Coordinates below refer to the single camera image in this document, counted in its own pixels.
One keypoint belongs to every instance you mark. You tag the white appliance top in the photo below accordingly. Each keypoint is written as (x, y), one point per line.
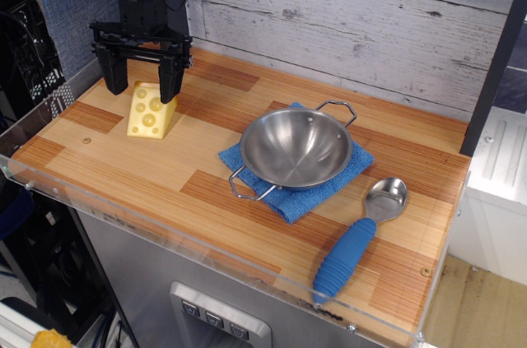
(489, 231)

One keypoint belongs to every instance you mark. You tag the yellow toy cheese wedge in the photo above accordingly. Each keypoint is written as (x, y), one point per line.
(148, 117)

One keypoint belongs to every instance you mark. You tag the dark grey right post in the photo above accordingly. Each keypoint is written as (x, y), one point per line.
(505, 46)

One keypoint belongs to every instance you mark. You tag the steel toy fridge cabinet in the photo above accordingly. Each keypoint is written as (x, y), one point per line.
(140, 266)

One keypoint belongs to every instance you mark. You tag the silver dispenser button panel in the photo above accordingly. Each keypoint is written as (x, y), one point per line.
(207, 322)

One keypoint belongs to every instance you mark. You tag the steel spoon blue handle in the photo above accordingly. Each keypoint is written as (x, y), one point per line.
(386, 200)

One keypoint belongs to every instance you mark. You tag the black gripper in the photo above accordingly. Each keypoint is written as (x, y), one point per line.
(143, 33)

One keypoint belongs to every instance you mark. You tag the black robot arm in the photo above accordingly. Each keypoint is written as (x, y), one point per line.
(151, 31)

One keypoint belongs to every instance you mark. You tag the blue folded cloth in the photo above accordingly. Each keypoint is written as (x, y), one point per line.
(293, 204)

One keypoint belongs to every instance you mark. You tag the steel pot with handles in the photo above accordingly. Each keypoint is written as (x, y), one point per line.
(297, 148)

